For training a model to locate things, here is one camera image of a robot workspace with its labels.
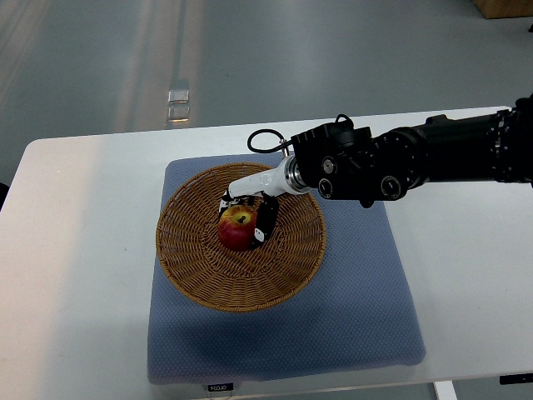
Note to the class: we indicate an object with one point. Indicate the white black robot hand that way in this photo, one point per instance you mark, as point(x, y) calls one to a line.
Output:
point(254, 196)

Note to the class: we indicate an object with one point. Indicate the red apple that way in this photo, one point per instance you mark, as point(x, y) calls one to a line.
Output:
point(236, 228)

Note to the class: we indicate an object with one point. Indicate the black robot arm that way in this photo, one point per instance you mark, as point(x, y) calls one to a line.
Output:
point(344, 162)

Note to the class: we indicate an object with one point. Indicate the woven wicker basket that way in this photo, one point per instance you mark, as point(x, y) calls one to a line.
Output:
point(201, 268)

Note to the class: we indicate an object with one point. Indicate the lower metal floor plate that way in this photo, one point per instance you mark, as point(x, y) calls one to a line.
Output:
point(178, 114)

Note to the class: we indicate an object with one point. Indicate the blue gray cushion mat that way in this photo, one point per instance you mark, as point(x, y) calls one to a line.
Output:
point(356, 313)

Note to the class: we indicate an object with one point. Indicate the black cushion label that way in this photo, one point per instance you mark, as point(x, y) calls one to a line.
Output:
point(220, 387)

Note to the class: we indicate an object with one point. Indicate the wooden box corner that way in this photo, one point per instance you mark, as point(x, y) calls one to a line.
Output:
point(494, 9)

